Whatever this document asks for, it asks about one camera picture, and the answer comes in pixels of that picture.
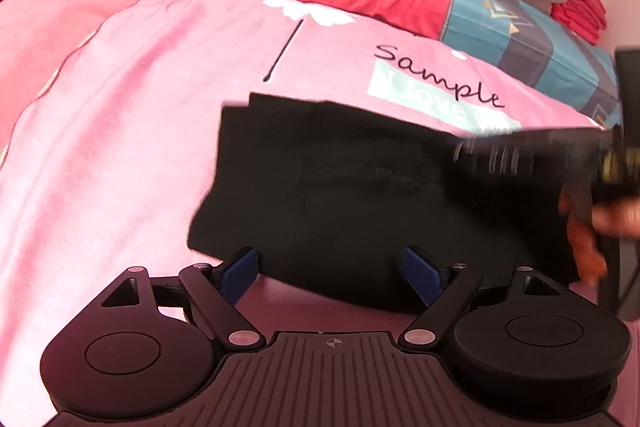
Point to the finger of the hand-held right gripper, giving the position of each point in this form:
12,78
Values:
530,157

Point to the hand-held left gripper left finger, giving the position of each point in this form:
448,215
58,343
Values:
240,271

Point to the folded red cloth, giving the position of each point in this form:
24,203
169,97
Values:
582,12

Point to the black pants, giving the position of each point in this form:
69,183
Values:
325,207

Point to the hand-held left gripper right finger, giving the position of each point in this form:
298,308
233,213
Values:
424,276

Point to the pink printed blanket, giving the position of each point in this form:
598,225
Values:
125,132

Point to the person's right hand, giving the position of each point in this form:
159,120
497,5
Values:
582,247

